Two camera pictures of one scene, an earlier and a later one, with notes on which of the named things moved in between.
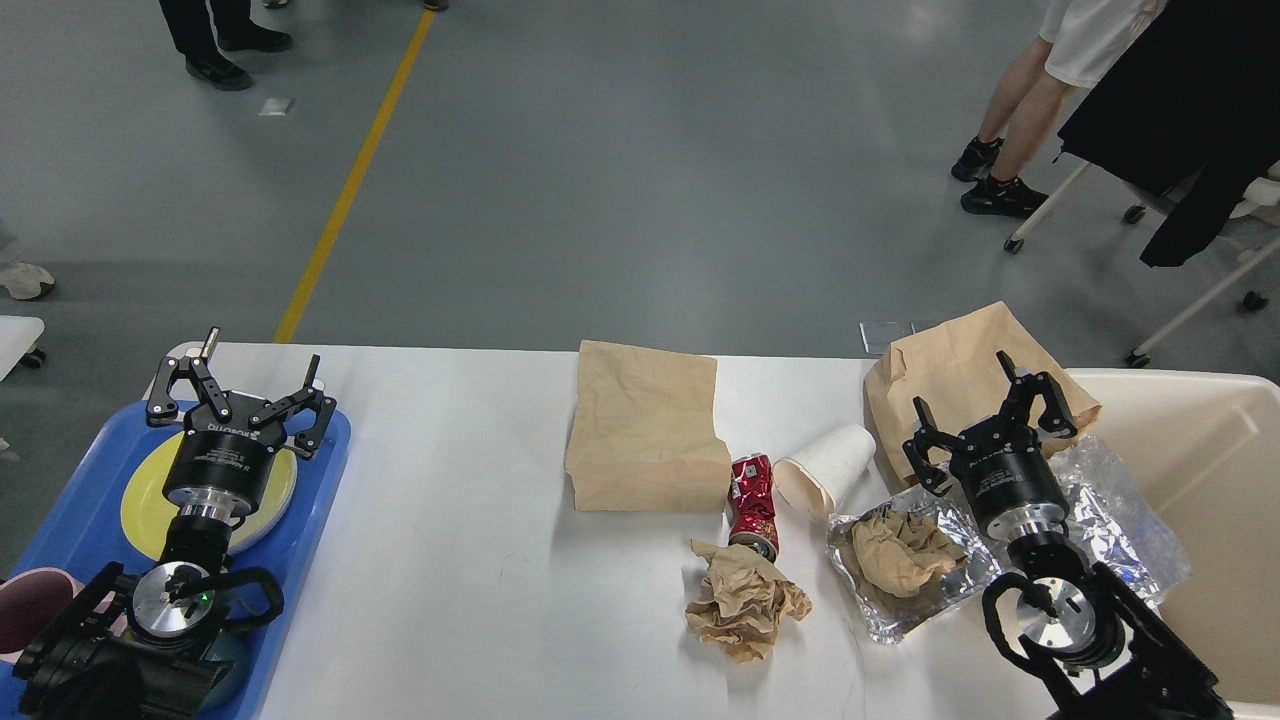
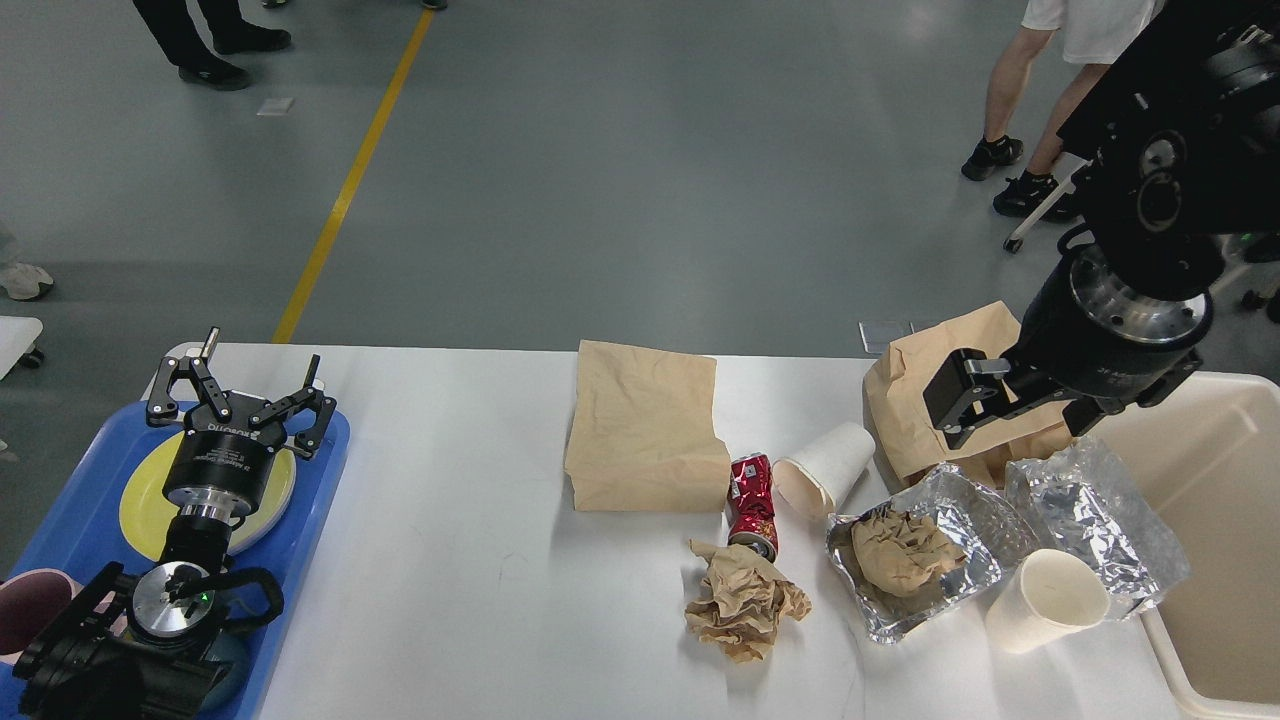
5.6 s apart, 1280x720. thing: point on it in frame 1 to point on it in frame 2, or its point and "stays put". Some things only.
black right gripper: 1007,476 to 1087,345
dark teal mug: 227,691 stays put
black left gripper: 221,465 stays put
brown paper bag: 956,373 stays put
